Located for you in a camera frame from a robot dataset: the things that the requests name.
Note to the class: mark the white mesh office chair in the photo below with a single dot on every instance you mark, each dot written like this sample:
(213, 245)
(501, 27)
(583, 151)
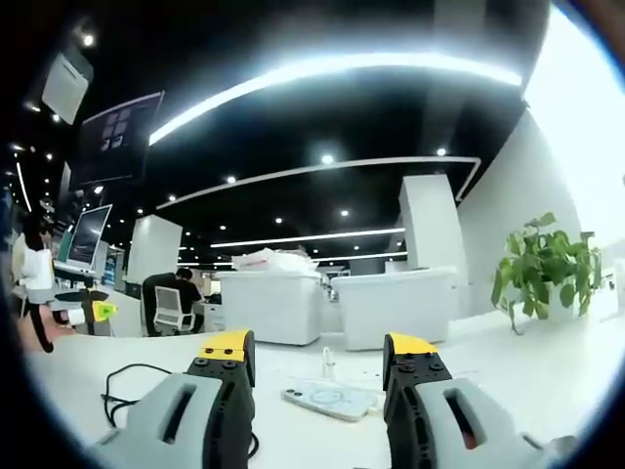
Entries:
(171, 305)

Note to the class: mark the long ceiling light strip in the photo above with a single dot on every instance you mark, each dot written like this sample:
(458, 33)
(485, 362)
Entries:
(312, 73)

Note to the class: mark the smartphone in clear case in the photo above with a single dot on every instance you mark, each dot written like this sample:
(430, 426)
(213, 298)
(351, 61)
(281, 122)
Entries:
(328, 399)

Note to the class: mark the white plant pot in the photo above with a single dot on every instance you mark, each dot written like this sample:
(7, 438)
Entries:
(566, 303)

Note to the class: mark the white plastic storage box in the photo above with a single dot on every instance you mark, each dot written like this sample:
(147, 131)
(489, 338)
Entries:
(395, 310)
(273, 308)

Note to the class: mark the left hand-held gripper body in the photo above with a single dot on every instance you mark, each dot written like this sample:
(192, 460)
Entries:
(78, 315)

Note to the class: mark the dark hanging display screen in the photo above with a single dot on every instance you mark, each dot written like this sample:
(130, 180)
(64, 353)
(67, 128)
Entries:
(114, 141)

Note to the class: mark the white desktop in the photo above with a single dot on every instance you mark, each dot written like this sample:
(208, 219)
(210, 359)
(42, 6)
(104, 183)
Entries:
(317, 444)

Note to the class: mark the white ceiling air unit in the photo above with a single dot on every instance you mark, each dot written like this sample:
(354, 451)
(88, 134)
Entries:
(66, 88)

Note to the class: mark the white framed monitor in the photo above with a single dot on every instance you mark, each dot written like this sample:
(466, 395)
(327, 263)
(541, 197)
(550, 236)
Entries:
(89, 239)

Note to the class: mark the stack of white papers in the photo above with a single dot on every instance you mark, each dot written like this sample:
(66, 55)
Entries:
(273, 260)

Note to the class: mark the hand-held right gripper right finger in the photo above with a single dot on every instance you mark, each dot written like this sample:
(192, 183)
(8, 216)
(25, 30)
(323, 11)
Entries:
(439, 420)

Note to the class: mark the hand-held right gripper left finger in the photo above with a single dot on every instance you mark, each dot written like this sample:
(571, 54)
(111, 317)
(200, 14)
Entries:
(166, 415)

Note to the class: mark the green potted plant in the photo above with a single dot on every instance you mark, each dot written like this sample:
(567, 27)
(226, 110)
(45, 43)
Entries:
(537, 264)

